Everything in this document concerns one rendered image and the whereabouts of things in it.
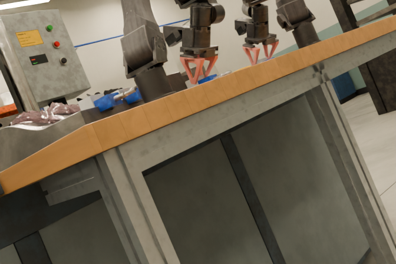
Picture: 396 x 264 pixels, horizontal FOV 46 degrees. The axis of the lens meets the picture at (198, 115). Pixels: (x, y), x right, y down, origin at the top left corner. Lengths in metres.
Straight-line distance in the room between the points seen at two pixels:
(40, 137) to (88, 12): 8.48
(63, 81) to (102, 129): 1.56
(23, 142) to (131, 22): 0.35
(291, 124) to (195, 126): 0.92
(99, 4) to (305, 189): 8.37
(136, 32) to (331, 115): 0.45
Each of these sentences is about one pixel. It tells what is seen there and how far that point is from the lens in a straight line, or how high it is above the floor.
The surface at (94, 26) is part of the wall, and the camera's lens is 9.38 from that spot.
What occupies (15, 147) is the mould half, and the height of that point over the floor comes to 0.85.
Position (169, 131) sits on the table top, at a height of 0.75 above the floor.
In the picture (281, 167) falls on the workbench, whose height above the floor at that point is 0.50.
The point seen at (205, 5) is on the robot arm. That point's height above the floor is 1.02.
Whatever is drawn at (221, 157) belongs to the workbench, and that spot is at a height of 0.62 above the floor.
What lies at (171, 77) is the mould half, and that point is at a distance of 1.29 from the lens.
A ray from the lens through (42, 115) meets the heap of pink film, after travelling 1.12.
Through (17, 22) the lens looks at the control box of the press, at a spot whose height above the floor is 1.43.
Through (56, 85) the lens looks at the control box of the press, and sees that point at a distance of 2.13.
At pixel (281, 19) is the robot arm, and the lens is 1.39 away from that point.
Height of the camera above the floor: 0.75
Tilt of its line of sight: level
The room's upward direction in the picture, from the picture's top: 23 degrees counter-clockwise
